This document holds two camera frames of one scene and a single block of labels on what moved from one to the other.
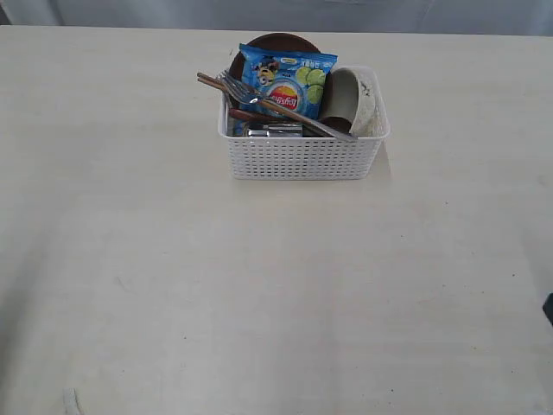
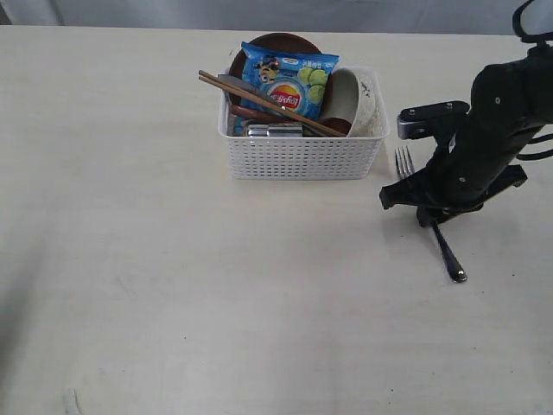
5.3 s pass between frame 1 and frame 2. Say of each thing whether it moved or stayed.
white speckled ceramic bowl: stayed
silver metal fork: moved
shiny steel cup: stayed
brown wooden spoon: stayed
